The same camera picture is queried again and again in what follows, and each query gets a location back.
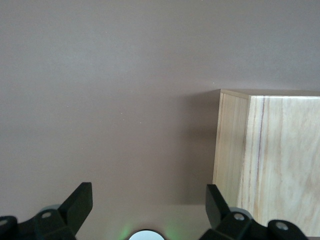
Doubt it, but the light wooden drawer cabinet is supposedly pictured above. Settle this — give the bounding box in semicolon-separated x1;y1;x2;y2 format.
212;88;320;238

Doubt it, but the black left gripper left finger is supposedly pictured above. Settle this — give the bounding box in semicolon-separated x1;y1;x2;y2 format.
0;181;94;240

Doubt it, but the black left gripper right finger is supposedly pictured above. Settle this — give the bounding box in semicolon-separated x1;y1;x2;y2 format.
199;183;308;240

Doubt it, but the brown table mat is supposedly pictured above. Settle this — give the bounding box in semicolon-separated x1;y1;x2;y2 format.
0;0;320;240

